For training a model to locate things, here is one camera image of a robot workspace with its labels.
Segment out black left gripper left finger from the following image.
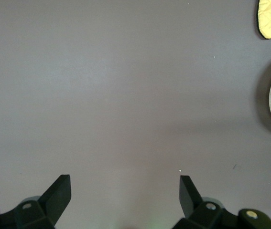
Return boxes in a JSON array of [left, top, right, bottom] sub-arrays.
[[0, 174, 72, 229]]

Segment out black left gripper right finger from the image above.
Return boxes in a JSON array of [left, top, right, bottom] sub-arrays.
[[172, 175, 271, 229]]

